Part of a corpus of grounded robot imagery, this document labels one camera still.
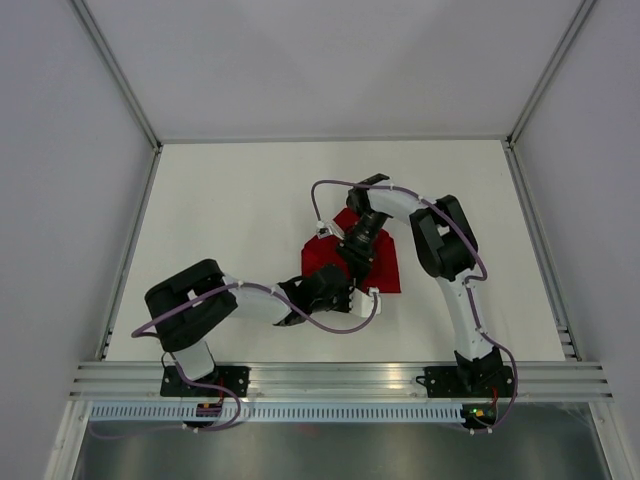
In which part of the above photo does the aluminium enclosure frame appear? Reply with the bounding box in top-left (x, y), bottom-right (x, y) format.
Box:
top-left (66, 1), bottom-right (639, 479)

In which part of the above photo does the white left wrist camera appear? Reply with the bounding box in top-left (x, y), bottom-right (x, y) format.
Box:
top-left (348, 287), bottom-right (382, 318)

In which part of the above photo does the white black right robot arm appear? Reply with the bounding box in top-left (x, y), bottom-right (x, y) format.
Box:
top-left (337, 174), bottom-right (518, 397)

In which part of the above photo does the red cloth napkin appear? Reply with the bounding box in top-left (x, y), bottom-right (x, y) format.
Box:
top-left (301, 208), bottom-right (401, 294)

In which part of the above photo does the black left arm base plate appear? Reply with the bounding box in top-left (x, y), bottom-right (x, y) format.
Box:
top-left (160, 365), bottom-right (250, 398)

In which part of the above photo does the white slotted cable duct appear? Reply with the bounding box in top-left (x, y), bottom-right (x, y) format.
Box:
top-left (90, 401), bottom-right (463, 423)

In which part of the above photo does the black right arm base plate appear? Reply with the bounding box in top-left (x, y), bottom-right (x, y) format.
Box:
top-left (415, 366), bottom-right (515, 399)

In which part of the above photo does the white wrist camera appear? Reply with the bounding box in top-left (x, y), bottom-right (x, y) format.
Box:
top-left (348, 287), bottom-right (382, 318)
top-left (316, 220), bottom-right (344, 240)

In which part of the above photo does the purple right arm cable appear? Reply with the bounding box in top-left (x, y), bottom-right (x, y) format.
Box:
top-left (309, 179), bottom-right (519, 435)

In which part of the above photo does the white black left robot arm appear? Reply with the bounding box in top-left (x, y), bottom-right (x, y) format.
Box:
top-left (144, 259), bottom-right (354, 396)

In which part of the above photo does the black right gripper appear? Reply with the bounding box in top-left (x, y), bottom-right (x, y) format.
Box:
top-left (334, 209), bottom-right (388, 285)

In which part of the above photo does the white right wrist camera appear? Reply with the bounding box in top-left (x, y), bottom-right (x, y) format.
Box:
top-left (316, 220), bottom-right (344, 240)

